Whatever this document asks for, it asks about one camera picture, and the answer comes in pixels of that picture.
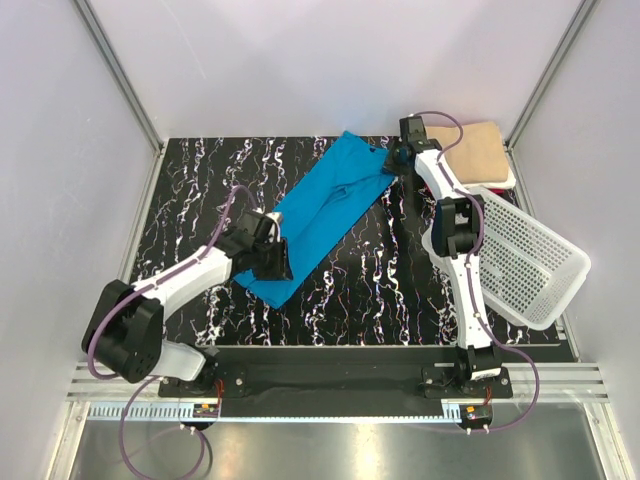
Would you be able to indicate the folded red t shirt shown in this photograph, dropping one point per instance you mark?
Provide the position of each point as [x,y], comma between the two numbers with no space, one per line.
[497,191]

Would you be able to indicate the aluminium frame rail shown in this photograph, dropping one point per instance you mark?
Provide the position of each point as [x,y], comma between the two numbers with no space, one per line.
[558,382]

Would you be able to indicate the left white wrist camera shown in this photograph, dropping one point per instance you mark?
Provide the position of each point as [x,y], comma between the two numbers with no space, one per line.
[275,218]

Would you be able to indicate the right aluminium corner post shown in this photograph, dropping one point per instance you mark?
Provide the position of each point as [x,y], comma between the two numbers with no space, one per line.
[568,39]

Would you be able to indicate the folded beige t shirt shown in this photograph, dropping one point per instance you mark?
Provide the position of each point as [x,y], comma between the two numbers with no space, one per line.
[480,155]

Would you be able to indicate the left aluminium corner post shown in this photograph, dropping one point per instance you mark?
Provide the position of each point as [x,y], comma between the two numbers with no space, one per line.
[106,50]

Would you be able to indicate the white perforated plastic basket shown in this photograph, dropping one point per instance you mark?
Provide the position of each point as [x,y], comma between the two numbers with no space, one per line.
[528,273]

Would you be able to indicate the aluminium corner post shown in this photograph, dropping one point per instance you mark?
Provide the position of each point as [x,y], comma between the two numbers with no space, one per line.
[568,39]
[106,50]

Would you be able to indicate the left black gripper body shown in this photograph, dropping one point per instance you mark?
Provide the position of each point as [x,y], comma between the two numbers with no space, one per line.
[268,254]

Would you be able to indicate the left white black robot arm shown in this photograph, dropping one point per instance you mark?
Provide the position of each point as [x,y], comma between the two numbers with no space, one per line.
[124,337]

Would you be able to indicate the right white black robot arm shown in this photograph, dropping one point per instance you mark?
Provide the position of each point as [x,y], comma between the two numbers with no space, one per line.
[453,242]

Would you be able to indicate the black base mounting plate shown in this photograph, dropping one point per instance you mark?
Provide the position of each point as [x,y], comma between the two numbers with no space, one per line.
[435,372]

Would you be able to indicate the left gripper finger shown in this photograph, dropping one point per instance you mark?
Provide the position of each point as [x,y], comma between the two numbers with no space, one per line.
[273,274]
[283,263]

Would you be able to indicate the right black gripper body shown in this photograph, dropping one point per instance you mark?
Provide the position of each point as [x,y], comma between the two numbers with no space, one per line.
[394,157]

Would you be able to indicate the blue t shirt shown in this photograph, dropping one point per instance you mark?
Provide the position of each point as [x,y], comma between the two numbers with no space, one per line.
[322,207]

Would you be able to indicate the white slotted cable duct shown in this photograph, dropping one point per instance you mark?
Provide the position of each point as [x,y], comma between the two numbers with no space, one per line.
[239,411]

